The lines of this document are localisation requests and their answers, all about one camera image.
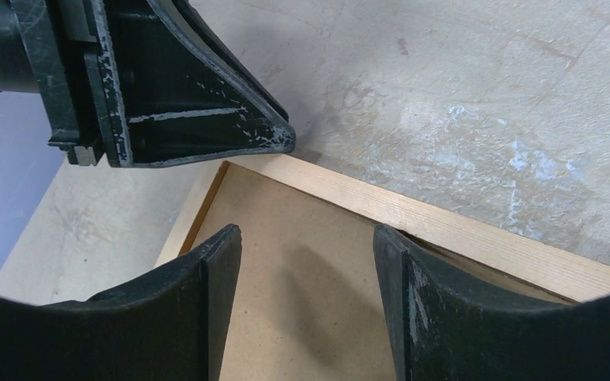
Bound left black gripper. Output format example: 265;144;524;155
10;1;296;168

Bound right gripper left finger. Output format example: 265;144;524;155
0;225;242;380

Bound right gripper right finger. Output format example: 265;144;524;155
373;225;610;380

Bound brown cardboard backing board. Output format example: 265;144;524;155
178;163;574;381

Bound brown wooden picture frame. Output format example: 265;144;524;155
156;155;610;302

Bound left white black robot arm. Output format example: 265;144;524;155
0;0;296;168

